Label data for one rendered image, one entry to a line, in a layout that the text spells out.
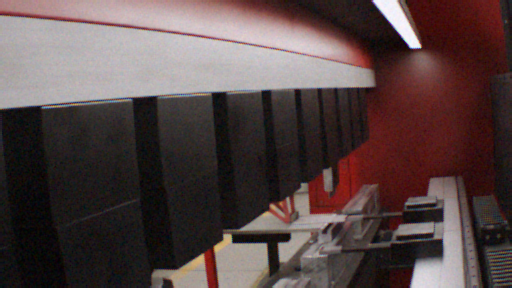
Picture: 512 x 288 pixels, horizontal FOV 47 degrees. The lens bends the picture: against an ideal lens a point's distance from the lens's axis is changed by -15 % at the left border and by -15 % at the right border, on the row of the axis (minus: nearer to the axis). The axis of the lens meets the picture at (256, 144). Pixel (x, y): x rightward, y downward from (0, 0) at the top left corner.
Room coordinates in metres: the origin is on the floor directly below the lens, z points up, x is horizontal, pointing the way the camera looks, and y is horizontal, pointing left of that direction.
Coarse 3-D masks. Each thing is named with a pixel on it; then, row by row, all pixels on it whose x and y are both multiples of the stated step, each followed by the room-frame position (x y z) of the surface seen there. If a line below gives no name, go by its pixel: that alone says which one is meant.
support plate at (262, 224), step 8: (304, 216) 1.72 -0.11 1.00; (312, 216) 1.71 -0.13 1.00; (320, 216) 1.70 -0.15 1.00; (248, 224) 1.67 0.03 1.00; (256, 224) 1.66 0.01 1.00; (264, 224) 1.66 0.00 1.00; (272, 224) 1.65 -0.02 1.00; (280, 224) 1.64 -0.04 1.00; (288, 224) 1.63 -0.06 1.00; (312, 224) 1.60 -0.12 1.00; (320, 224) 1.59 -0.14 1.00; (224, 232) 1.61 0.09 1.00; (232, 232) 1.61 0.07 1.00; (240, 232) 1.60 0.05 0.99; (248, 232) 1.60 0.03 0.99; (256, 232) 1.59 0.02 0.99; (264, 232) 1.59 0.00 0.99; (272, 232) 1.58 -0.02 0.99; (280, 232) 1.58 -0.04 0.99; (288, 232) 1.57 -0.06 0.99; (296, 232) 1.56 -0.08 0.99; (304, 232) 1.56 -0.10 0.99
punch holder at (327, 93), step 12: (324, 96) 1.40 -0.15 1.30; (324, 108) 1.39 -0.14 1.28; (324, 120) 1.38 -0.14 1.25; (336, 120) 1.52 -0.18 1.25; (324, 132) 1.38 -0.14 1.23; (336, 132) 1.50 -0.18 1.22; (324, 144) 1.38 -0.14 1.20; (336, 144) 1.49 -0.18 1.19; (324, 156) 1.38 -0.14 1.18; (336, 156) 1.48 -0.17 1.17; (324, 168) 1.38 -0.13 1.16
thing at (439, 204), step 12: (408, 204) 1.53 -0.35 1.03; (420, 204) 1.52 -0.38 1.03; (432, 204) 1.51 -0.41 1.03; (444, 204) 1.58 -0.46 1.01; (348, 216) 1.63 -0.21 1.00; (360, 216) 1.61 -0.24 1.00; (372, 216) 1.59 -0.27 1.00; (384, 216) 1.58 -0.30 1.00; (396, 216) 1.57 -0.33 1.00; (408, 216) 1.52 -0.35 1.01; (420, 216) 1.51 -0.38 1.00; (432, 216) 1.50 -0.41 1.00
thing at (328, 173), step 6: (330, 168) 1.58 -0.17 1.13; (336, 168) 1.65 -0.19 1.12; (324, 174) 1.58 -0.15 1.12; (330, 174) 1.58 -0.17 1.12; (336, 174) 1.64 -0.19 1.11; (324, 180) 1.58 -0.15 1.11; (330, 180) 1.58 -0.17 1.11; (336, 180) 1.64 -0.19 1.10; (330, 186) 1.58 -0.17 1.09; (336, 186) 1.64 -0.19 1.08; (330, 192) 1.60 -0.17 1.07; (336, 192) 1.67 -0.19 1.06; (330, 198) 1.59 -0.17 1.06
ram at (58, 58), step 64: (0, 0) 0.37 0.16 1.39; (64, 0) 0.45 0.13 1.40; (128, 0) 0.56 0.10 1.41; (192, 0) 0.71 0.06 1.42; (256, 0) 0.96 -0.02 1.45; (0, 64) 0.37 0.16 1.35; (64, 64) 0.45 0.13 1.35; (128, 64) 0.56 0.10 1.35; (192, 64) 0.70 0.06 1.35; (256, 64) 0.93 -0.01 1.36; (320, 64) 1.39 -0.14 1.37
